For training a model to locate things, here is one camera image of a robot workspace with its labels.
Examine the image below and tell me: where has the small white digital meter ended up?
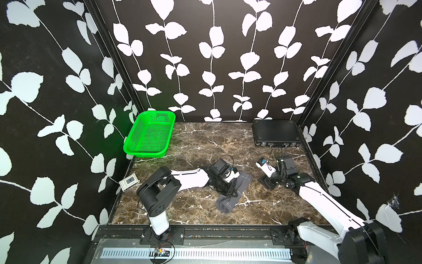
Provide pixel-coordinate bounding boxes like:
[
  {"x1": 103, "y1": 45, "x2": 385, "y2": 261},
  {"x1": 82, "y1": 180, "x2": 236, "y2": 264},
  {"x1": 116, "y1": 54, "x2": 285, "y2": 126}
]
[{"x1": 119, "y1": 173, "x2": 140, "y2": 192}]

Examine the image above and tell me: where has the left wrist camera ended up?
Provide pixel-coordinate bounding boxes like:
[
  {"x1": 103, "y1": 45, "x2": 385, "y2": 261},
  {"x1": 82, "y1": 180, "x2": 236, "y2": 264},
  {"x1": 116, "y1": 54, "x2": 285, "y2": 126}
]
[{"x1": 224, "y1": 167, "x2": 240, "y2": 183}]

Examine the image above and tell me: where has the small circuit board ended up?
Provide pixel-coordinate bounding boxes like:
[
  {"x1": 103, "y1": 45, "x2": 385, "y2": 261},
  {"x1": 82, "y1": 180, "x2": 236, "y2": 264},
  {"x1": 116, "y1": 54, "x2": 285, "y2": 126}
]
[{"x1": 151, "y1": 247, "x2": 171, "y2": 258}]

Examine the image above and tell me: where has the green plastic basket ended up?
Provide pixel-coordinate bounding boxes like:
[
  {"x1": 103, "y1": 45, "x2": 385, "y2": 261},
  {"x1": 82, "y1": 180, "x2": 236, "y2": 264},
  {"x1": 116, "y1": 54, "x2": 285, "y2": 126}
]
[{"x1": 123, "y1": 111, "x2": 176, "y2": 158}]

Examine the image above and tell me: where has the white slotted cable duct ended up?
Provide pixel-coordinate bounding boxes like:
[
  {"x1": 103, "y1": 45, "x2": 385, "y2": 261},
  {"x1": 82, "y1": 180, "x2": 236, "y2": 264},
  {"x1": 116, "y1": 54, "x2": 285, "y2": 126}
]
[{"x1": 100, "y1": 247, "x2": 292, "y2": 262}]

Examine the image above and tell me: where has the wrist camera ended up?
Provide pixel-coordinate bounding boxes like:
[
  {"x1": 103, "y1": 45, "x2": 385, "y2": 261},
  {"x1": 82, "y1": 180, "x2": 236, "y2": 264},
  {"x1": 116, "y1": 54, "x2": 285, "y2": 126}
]
[
  {"x1": 256, "y1": 157, "x2": 276, "y2": 178},
  {"x1": 224, "y1": 167, "x2": 240, "y2": 183}
]

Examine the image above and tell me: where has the black hard carrying case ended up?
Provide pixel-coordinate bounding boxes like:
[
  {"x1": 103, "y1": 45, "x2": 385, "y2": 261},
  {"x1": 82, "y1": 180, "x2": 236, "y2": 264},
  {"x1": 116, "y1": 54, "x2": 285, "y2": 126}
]
[{"x1": 252, "y1": 119, "x2": 301, "y2": 148}]

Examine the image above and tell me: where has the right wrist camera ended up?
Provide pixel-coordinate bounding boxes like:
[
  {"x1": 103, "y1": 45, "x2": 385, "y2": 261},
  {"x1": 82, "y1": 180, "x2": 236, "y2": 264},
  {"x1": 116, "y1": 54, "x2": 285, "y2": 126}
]
[{"x1": 256, "y1": 157, "x2": 276, "y2": 178}]

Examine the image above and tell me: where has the grey checked pillowcase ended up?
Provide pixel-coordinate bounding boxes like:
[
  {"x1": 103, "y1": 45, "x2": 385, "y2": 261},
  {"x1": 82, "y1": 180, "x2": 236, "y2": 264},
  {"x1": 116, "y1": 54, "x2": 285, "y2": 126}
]
[{"x1": 215, "y1": 171, "x2": 253, "y2": 213}]

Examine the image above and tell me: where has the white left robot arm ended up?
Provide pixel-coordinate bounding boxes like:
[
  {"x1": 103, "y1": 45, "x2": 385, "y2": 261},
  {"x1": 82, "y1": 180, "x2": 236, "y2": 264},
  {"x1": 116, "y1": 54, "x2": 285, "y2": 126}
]
[{"x1": 136, "y1": 158, "x2": 240, "y2": 236}]

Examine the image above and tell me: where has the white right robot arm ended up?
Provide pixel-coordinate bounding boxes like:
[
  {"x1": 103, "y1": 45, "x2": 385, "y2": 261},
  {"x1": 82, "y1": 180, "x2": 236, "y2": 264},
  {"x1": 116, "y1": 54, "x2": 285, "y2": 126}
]
[{"x1": 256, "y1": 155, "x2": 388, "y2": 264}]

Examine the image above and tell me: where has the black front mounting rail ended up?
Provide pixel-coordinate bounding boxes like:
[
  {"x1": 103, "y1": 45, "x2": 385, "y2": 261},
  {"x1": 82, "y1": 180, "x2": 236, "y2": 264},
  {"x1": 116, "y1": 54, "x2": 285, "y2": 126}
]
[{"x1": 93, "y1": 225, "x2": 302, "y2": 246}]

